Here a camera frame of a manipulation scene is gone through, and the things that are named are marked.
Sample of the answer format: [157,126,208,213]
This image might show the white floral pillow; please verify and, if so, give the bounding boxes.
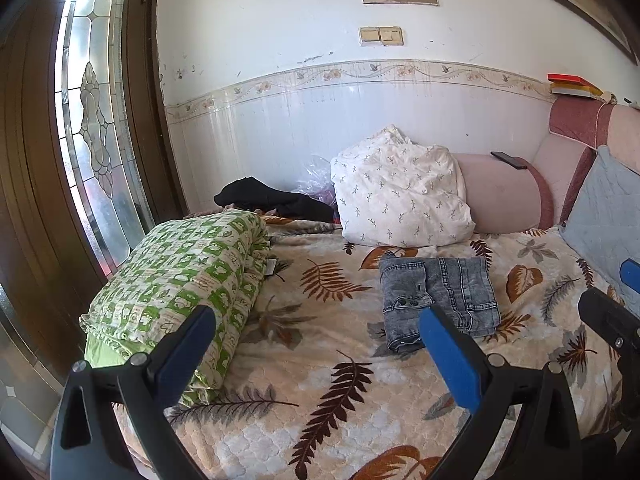
[330,124,477,248]

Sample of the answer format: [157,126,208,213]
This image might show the black phone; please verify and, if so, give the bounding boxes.
[490,150,530,170]

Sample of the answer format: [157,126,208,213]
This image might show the grey denim pants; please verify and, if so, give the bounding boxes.
[378,255,502,354]

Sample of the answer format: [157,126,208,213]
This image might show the leaf print blanket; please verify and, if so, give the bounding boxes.
[112,212,636,480]

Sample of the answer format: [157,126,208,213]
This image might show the pink sofa backrest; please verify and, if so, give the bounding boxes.
[450,97,640,236]

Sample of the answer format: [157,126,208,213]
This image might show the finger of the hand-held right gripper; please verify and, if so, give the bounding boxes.
[620,258,640,292]
[578,287,640,361]

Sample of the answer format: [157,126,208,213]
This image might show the clear plastic bag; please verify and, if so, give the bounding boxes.
[292,155,341,211]

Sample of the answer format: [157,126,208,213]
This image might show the yellow grey book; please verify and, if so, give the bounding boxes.
[550,82,605,98]

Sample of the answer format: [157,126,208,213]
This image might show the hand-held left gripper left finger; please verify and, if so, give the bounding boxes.
[50,304,217,480]

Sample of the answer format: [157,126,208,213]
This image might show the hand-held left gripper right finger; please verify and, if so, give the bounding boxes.
[419,304,583,480]

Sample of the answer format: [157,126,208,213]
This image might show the black cloth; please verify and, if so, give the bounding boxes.
[214,176,336,223]

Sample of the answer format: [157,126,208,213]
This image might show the green patterned folded quilt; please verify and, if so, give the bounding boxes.
[80,210,273,408]

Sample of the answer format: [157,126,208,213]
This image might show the wooden door with stained glass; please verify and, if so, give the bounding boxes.
[0,0,190,391]

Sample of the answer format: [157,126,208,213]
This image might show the blue quilted cushion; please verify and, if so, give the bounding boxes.
[560,145,640,306]

